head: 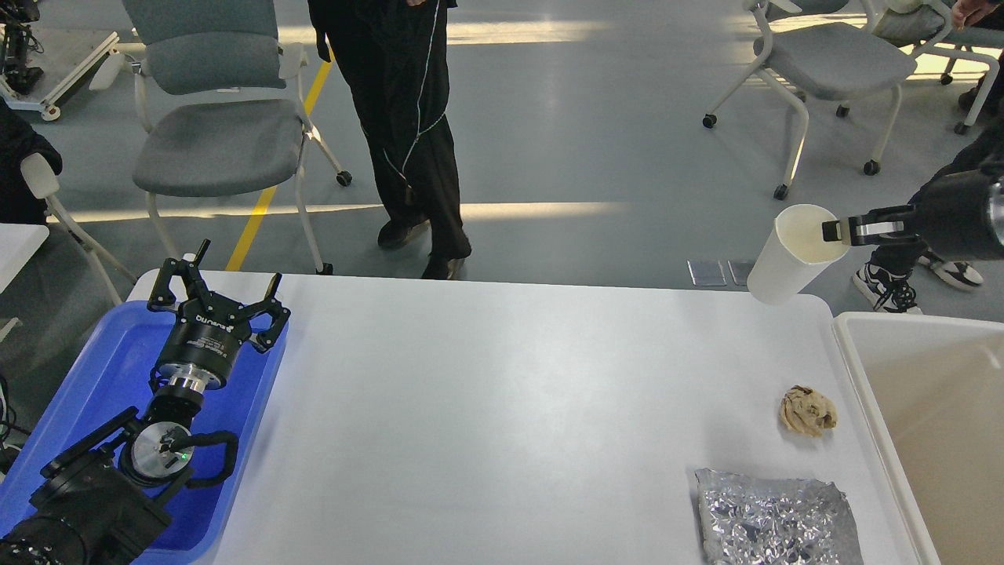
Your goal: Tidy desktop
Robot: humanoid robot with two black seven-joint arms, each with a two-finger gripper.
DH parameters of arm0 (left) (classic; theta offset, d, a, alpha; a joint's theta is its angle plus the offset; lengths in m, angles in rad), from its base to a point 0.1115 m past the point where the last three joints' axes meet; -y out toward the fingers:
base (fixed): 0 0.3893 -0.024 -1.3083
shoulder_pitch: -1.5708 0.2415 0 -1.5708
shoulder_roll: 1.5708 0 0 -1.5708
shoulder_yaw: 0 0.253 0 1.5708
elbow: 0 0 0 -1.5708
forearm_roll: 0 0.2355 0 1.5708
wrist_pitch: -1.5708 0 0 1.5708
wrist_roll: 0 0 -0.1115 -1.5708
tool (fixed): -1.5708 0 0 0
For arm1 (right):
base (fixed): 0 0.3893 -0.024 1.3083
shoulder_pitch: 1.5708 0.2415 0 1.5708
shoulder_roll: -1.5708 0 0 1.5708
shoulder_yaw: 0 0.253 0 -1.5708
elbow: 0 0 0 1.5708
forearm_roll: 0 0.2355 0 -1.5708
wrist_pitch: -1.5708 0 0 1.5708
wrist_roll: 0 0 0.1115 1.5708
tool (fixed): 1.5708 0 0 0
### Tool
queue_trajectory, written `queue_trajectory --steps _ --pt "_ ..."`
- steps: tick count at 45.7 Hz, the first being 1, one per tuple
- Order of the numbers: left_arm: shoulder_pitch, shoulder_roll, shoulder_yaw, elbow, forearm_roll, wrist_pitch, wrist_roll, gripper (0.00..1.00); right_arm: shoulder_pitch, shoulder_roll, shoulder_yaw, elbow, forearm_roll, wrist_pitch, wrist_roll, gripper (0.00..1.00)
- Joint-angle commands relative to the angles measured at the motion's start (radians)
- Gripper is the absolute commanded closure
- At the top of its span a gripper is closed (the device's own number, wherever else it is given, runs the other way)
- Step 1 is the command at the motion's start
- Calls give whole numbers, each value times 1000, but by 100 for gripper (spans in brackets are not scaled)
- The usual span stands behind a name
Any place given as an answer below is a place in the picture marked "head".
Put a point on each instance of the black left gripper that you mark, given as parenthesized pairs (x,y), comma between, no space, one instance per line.
(202,343)

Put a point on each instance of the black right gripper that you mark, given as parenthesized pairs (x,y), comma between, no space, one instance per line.
(959,216)

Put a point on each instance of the white paper cup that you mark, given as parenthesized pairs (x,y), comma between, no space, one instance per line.
(794,254)

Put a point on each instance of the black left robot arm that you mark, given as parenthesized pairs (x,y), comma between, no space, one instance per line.
(140,455)

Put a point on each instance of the blue plastic tray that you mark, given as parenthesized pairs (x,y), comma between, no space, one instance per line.
(110,375)

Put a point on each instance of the right metal floor plate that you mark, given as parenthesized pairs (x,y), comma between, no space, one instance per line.
(740,271)

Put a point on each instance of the metal floor plate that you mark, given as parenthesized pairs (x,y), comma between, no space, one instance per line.
(740,271)
(706,273)

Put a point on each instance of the grey office chair right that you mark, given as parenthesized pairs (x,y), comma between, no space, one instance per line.
(828,61)

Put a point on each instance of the grey office chair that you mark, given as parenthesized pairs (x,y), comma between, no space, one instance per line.
(227,147)
(828,61)

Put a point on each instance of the beige plastic bin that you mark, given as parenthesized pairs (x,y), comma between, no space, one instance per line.
(931,389)

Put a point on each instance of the left metal floor plate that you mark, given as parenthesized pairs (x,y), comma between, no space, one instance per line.
(706,273)

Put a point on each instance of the grey office chair left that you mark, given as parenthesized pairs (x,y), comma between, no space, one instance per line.
(227,147)

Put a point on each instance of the crumpled brown paper ball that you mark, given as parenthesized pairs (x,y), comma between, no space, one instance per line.
(806,411)

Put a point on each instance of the white side table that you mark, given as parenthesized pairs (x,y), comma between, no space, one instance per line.
(18,243)

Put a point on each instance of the white chair at left edge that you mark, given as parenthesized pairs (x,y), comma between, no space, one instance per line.
(43,184)

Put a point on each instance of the walking person in black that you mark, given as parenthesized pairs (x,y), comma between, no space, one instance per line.
(393,57)

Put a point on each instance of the crumpled aluminium foil sheet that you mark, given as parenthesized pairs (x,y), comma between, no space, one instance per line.
(746,520)

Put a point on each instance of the wheeled equipment base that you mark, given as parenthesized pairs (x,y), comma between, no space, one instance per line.
(42,66)

